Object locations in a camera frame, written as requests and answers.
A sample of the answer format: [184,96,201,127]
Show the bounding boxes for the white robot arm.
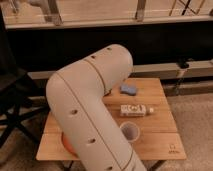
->
[46,44,146,171]

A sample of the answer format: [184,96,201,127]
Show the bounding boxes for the blue sponge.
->
[120,84,137,96]

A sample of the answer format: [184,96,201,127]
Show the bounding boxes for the small white labelled bottle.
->
[120,105,154,117]

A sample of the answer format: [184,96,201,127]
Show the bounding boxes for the wooden folding table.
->
[36,78,186,171]

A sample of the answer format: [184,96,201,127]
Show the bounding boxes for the orange bowl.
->
[62,133,77,156]

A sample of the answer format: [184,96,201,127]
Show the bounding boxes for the black folding chair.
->
[0,8,49,148]

